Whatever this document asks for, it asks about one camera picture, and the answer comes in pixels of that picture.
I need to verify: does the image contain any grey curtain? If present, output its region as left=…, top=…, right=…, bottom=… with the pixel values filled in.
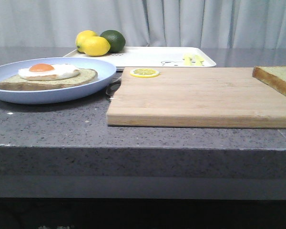
left=0, top=0, right=286, bottom=49

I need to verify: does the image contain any back yellow lemon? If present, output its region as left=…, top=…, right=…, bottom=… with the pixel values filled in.
left=75, top=30, right=98, bottom=53

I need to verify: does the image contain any light blue round plate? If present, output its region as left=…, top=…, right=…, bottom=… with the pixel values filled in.
left=0, top=57, right=116, bottom=104

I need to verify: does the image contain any yellow lemon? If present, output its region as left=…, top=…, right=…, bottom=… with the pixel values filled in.
left=75, top=30, right=98, bottom=53
left=82, top=36, right=111, bottom=56

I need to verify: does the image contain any yellow plastic knife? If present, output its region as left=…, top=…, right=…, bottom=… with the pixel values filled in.
left=194, top=54, right=204, bottom=66

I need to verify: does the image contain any front yellow lemon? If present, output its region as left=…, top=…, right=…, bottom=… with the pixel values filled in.
left=82, top=36, right=111, bottom=56

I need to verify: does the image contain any fried egg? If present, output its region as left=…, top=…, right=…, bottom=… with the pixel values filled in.
left=18, top=63, right=80, bottom=81

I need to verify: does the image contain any bread slice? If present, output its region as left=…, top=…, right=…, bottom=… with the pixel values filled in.
left=0, top=68, right=98, bottom=91
left=253, top=66, right=286, bottom=96

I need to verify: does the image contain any lemon slice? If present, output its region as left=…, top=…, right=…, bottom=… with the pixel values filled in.
left=130, top=68, right=160, bottom=78

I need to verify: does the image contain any metal cutting board handle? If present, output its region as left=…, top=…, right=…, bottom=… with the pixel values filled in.
left=106, top=79, right=121, bottom=96

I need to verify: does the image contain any green lime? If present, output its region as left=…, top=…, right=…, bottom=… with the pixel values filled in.
left=100, top=30, right=126, bottom=53

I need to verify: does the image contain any white rectangular tray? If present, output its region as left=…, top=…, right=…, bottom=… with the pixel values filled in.
left=62, top=46, right=217, bottom=72

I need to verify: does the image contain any wooden cutting board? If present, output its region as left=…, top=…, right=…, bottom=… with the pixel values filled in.
left=106, top=67, right=286, bottom=129

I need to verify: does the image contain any yellow plastic fork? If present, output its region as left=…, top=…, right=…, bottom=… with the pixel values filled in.
left=183, top=53, right=193, bottom=66

